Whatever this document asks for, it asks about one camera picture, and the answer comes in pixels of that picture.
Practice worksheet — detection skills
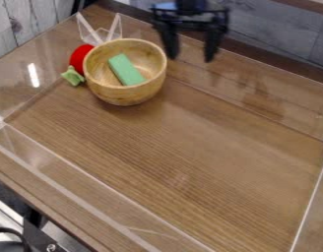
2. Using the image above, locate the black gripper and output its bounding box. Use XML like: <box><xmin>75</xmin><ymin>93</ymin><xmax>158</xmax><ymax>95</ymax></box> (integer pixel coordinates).
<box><xmin>150</xmin><ymin>2</ymin><xmax>230</xmax><ymax>63</ymax></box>

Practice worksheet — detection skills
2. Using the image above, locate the light wooden bowl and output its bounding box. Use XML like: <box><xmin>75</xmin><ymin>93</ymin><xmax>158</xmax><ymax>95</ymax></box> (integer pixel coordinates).
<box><xmin>83</xmin><ymin>38</ymin><xmax>167</xmax><ymax>106</ymax></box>

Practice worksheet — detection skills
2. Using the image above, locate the green rectangular block stick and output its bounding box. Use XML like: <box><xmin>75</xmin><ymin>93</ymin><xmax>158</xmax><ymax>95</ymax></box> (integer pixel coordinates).
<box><xmin>109</xmin><ymin>54</ymin><xmax>146</xmax><ymax>86</ymax></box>

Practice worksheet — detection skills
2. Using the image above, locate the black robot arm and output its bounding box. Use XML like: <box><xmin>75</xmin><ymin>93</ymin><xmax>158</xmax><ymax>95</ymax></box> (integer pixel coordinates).
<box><xmin>150</xmin><ymin>0</ymin><xmax>230</xmax><ymax>63</ymax></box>

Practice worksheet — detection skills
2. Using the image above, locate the red plush strawberry toy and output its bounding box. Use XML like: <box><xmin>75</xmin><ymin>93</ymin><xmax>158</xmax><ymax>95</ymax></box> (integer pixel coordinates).
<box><xmin>62</xmin><ymin>44</ymin><xmax>95</xmax><ymax>87</ymax></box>

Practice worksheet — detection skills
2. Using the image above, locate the black table clamp mount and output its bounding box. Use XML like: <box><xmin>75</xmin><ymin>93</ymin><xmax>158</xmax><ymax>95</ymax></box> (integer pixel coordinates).
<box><xmin>23</xmin><ymin>220</ymin><xmax>68</xmax><ymax>252</ymax></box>

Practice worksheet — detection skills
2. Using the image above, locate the black cable loop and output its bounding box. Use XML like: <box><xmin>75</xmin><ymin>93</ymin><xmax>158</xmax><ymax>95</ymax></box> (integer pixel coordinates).
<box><xmin>0</xmin><ymin>226</ymin><xmax>32</xmax><ymax>252</ymax></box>

